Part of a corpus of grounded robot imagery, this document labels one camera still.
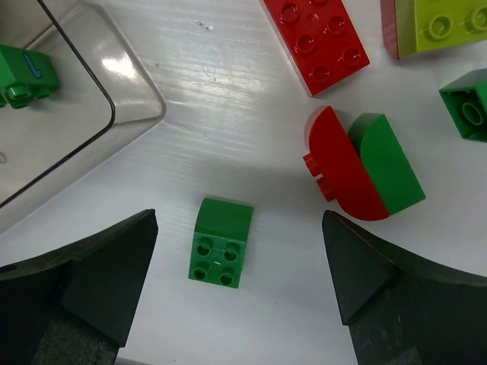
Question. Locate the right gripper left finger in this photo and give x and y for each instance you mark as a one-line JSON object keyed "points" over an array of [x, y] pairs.
{"points": [[76, 304]]}

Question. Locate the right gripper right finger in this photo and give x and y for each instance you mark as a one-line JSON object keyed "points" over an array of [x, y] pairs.
{"points": [[399, 307]]}

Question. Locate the green square lego brick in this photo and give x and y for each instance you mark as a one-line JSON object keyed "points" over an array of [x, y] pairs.
{"points": [[220, 239]]}

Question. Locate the green lego brick with print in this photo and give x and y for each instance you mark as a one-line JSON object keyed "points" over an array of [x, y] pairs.
{"points": [[25, 75]]}

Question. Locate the red curved lego brick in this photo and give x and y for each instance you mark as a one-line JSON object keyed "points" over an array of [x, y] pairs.
{"points": [[340, 174]]}

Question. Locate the green curved lego brick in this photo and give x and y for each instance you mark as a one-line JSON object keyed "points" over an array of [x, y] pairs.
{"points": [[384, 159]]}

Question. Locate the clear bin near compartment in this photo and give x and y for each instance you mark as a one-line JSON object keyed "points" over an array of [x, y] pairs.
{"points": [[105, 100]]}

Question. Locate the green hollow lego brick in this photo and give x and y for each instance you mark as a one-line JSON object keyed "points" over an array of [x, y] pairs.
{"points": [[465, 99]]}

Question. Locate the lime yellow long lego brick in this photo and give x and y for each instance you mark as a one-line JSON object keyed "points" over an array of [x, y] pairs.
{"points": [[413, 27]]}

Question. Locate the red flat lego plate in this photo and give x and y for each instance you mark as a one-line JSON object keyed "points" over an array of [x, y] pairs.
{"points": [[320, 38]]}

